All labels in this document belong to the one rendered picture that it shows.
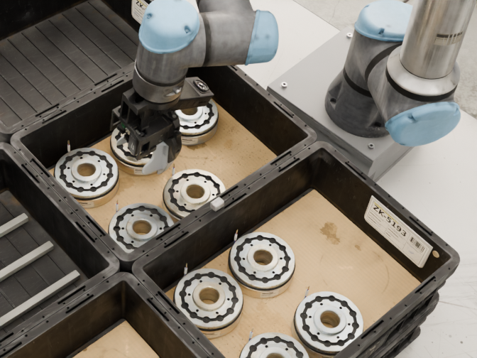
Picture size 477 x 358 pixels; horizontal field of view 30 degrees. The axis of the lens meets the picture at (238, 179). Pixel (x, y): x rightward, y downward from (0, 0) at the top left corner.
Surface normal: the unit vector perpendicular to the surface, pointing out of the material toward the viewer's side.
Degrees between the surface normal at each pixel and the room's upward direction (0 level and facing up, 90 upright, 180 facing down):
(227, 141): 0
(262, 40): 55
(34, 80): 0
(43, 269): 0
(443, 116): 98
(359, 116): 73
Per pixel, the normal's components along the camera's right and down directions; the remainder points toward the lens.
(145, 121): 0.65, 0.70
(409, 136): 0.25, 0.84
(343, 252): 0.11, -0.62
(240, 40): 0.29, 0.26
